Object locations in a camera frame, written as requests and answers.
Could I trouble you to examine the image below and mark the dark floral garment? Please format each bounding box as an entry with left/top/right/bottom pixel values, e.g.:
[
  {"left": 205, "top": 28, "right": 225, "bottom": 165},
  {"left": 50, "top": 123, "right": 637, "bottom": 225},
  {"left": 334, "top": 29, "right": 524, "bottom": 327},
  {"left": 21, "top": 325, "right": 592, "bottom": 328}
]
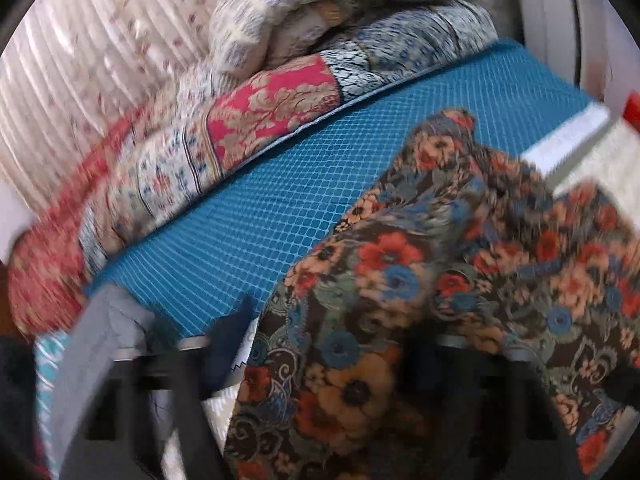
[{"left": 222, "top": 106, "right": 640, "bottom": 480}]

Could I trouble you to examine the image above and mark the teal quilted bed cover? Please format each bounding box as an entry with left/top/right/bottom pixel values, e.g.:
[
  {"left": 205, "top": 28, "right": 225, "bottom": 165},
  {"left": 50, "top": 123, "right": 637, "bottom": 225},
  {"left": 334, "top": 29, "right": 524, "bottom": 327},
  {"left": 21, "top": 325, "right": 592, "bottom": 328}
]
[{"left": 82, "top": 37, "right": 598, "bottom": 351}]

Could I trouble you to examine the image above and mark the white cloth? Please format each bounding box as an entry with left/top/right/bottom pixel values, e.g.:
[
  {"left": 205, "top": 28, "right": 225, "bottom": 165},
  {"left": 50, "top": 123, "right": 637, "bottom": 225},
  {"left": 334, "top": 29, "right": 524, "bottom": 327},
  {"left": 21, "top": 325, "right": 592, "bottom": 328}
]
[{"left": 160, "top": 332, "right": 253, "bottom": 480}]

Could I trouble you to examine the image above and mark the turquoise patterned cloth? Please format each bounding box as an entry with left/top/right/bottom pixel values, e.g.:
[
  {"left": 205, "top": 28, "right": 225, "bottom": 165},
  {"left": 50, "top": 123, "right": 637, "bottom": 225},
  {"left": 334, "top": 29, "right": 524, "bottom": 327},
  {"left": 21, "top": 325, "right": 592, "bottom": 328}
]
[{"left": 32, "top": 332, "right": 68, "bottom": 466}]

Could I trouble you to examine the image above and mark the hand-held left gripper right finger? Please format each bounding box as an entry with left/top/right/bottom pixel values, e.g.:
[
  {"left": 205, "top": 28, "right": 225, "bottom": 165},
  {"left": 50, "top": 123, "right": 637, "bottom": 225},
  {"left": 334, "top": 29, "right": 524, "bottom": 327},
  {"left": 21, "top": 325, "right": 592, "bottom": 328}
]
[{"left": 399, "top": 335, "right": 568, "bottom": 463}]

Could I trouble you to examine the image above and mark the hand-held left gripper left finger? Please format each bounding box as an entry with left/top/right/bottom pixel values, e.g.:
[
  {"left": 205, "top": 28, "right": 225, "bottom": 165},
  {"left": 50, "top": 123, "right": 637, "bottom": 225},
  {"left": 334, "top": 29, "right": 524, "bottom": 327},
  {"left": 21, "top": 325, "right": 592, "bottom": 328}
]
[{"left": 65, "top": 294, "right": 257, "bottom": 480}]

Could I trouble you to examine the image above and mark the dark cloth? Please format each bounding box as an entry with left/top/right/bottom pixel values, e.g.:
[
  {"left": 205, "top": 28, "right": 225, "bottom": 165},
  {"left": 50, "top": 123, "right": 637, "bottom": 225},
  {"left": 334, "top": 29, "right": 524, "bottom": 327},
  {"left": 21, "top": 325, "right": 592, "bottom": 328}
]
[{"left": 0, "top": 332, "right": 53, "bottom": 480}]

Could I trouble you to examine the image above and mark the red floral patchwork quilt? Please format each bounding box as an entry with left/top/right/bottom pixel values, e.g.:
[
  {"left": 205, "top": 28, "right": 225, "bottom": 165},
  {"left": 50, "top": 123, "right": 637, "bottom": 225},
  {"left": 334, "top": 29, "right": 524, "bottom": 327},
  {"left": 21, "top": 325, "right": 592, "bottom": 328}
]
[{"left": 7, "top": 0, "right": 501, "bottom": 341}]

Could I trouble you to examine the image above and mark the grey cloth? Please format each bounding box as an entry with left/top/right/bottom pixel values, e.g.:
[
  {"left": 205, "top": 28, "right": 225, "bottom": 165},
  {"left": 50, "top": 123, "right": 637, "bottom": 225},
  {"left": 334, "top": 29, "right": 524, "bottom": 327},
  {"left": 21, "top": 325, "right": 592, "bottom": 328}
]
[{"left": 42, "top": 284, "right": 168, "bottom": 480}]

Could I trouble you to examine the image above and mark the pleated pink white curtain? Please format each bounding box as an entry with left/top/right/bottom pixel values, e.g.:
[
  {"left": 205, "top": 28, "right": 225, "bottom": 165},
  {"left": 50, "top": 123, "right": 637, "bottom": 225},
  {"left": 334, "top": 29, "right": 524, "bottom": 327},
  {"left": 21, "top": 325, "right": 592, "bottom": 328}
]
[{"left": 0, "top": 0, "right": 261, "bottom": 206}]

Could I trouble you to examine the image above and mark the white blue printed folded blanket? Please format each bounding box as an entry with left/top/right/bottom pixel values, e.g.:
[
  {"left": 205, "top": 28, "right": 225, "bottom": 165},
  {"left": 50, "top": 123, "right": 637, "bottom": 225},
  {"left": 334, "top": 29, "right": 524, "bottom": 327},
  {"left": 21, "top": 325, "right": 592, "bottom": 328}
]
[{"left": 207, "top": 0, "right": 463, "bottom": 81}]

